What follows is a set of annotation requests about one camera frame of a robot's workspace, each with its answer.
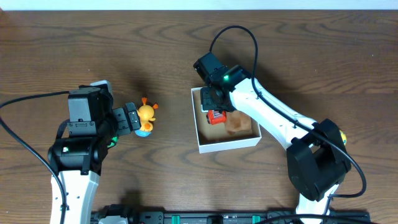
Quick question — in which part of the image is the right black cable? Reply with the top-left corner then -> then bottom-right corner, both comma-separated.
208,25 -> 368,200

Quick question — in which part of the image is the yellow rubber duck toy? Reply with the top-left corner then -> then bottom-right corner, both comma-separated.
135,97 -> 159,138

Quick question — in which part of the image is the brown plush capybara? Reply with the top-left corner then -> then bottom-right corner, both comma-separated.
224,110 -> 252,134

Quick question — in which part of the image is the yellow ball with letters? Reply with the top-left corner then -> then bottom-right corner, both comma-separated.
340,130 -> 347,145

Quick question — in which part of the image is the black cable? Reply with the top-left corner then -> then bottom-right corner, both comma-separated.
0,90 -> 71,224
208,25 -> 368,200

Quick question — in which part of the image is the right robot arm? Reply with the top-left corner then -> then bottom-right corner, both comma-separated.
193,52 -> 351,223

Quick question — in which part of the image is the white cardboard box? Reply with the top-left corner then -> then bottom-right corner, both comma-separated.
191,87 -> 262,154

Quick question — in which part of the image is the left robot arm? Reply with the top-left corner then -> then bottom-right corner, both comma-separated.
48,83 -> 141,223

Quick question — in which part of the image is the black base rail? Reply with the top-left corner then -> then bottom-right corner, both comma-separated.
89,205 -> 371,224

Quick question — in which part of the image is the red toy fire truck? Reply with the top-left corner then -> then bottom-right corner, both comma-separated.
206,110 -> 226,125

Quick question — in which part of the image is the left black cable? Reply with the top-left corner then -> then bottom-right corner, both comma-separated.
0,90 -> 71,224

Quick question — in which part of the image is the green ridged disc toy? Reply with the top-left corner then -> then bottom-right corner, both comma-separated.
107,136 -> 119,149

